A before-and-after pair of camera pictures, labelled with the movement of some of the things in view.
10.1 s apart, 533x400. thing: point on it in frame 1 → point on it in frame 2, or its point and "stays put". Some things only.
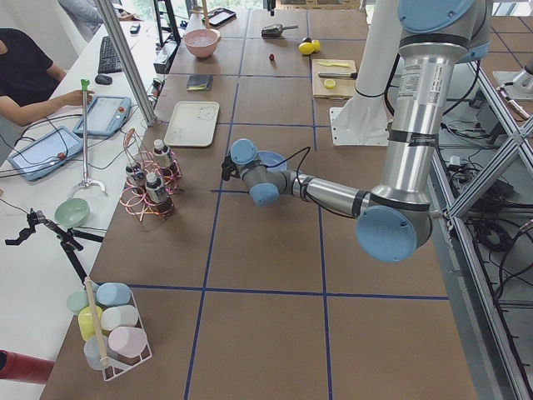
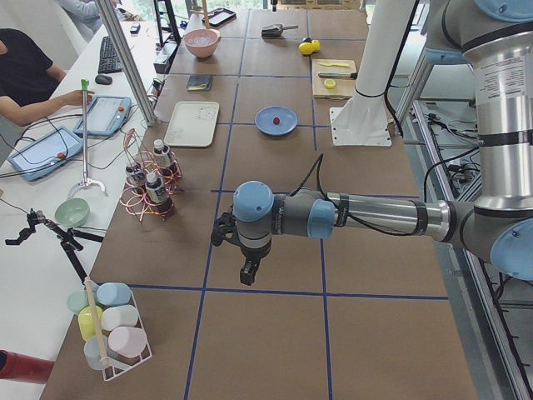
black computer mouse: (104, 79) stays put
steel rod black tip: (344, 75) stays put
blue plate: (270, 158) → (264, 120)
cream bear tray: (192, 123) stays put
